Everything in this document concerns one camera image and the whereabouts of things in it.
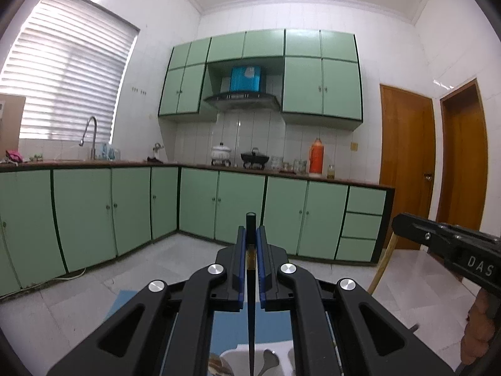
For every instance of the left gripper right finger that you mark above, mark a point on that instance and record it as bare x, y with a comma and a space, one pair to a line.
273, 294

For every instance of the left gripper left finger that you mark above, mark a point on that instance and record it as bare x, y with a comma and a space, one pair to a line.
229, 292

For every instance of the black chopstick gold band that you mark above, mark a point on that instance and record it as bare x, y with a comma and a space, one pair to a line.
250, 245

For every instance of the light wooden chopstick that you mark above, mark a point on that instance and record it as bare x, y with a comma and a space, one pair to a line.
384, 262

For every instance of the dark metal spoon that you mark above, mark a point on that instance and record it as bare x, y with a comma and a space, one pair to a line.
217, 366

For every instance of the green lower kitchen cabinets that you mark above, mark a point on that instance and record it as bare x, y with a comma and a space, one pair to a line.
59, 220

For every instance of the green kitchen cabinets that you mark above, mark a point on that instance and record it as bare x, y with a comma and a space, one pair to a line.
59, 220
314, 74

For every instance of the green upper kitchen cabinets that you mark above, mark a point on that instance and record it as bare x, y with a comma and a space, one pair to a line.
314, 74

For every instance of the person's right hand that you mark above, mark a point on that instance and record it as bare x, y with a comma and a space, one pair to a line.
478, 332

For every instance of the blue tablecloth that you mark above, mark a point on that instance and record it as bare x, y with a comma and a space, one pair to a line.
229, 329

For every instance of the silver metal spoon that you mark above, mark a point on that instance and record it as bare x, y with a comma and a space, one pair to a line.
270, 361

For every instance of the white plastic cup left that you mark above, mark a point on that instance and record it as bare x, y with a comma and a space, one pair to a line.
238, 359

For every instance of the brown wooden door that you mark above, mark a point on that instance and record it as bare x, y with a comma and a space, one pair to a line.
408, 157
465, 158

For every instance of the small glass jar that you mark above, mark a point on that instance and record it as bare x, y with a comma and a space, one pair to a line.
331, 172

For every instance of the black wok with lid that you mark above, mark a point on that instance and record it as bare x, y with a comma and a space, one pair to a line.
254, 159

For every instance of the white ceramic pot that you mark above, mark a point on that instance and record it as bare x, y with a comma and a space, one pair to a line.
220, 155

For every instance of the orange thermos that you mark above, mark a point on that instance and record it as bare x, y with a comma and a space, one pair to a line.
316, 158

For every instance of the black range hood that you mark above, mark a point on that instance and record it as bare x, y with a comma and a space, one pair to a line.
245, 100

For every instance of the blue box on hood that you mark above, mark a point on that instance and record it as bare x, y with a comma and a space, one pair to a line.
246, 78

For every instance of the window blinds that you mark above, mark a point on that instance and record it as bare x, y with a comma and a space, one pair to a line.
68, 61

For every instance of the cardboard box with label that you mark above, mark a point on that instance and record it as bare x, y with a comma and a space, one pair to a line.
12, 108

